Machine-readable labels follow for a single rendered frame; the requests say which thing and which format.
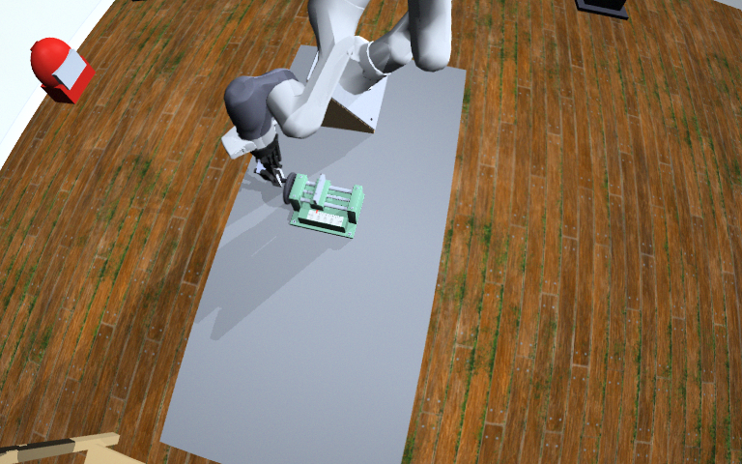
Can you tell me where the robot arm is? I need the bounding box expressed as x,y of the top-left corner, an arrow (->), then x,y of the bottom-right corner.
221,0 -> 451,159

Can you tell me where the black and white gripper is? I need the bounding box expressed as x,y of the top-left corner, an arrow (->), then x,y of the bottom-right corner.
250,133 -> 284,188

